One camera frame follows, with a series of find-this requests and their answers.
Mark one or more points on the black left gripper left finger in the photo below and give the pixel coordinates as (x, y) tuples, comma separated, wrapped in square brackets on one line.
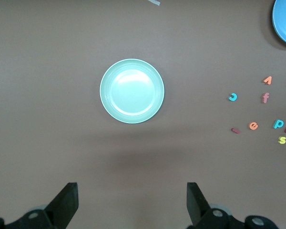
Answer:
[(62, 207)]

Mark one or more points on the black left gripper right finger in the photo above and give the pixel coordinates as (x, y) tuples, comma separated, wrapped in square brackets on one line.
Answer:
[(200, 210)]

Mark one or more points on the red foam letter l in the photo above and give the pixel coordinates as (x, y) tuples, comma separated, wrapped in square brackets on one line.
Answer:
[(235, 130)]

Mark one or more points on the orange foam letter e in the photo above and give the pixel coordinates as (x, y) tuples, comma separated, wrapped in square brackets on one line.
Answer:
[(250, 126)]

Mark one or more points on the teal foam letter c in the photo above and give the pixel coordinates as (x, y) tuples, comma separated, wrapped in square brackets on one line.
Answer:
[(235, 97)]

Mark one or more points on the yellow foam letter s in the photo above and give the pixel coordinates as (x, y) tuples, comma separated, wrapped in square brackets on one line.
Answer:
[(282, 140)]

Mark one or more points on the teal foam letter p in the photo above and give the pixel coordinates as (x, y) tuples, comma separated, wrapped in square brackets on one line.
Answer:
[(276, 125)]

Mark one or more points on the red foam letter f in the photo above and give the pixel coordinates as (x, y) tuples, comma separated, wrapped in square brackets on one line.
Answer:
[(265, 98)]

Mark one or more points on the green plate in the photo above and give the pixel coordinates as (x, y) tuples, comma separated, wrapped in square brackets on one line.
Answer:
[(132, 91)]

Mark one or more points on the brown table cover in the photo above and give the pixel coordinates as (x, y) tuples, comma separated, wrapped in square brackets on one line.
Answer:
[(38, 71)]

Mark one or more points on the orange foam letter v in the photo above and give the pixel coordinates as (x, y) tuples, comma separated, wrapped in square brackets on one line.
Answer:
[(268, 78)]

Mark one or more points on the white tape scrap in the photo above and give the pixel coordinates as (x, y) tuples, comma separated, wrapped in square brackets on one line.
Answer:
[(155, 2)]

